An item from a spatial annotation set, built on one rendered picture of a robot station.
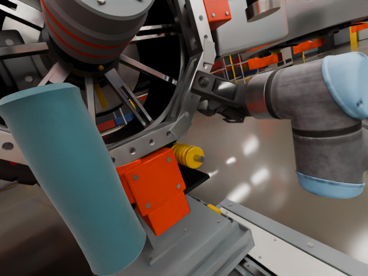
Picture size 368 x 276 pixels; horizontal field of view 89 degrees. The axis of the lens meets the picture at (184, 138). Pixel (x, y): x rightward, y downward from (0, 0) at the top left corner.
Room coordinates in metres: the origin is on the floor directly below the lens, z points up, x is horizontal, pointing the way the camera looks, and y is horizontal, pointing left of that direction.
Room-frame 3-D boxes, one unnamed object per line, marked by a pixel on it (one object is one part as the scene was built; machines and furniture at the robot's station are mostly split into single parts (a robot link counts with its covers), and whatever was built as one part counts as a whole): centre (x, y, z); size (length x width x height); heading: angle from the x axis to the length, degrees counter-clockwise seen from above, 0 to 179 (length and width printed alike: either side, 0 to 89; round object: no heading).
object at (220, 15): (0.57, -0.17, 0.85); 0.09 x 0.08 x 0.07; 119
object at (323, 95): (0.28, -0.22, 0.62); 0.12 x 0.09 x 0.10; 29
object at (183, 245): (0.56, 0.18, 0.32); 0.40 x 0.30 x 0.28; 119
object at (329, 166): (0.28, -0.23, 0.51); 0.12 x 0.09 x 0.12; 113
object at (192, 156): (0.55, 0.05, 0.51); 0.29 x 0.06 x 0.06; 29
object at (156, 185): (0.44, 0.12, 0.48); 0.16 x 0.12 x 0.17; 29
